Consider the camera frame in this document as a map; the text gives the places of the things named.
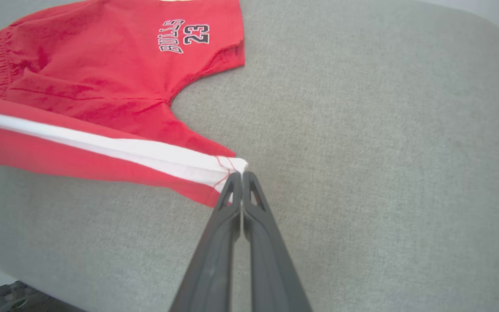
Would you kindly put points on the red shorts with white stripes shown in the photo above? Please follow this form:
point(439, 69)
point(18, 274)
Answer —
point(102, 65)

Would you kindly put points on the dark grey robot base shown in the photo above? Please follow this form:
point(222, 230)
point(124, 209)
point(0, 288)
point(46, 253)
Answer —
point(6, 299)

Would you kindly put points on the grey fabric sofa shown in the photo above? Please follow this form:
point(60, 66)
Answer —
point(383, 151)

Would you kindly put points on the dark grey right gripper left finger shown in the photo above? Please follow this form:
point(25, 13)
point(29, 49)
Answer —
point(212, 268)

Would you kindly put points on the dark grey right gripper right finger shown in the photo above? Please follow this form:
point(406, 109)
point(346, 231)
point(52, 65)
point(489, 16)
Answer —
point(271, 268)

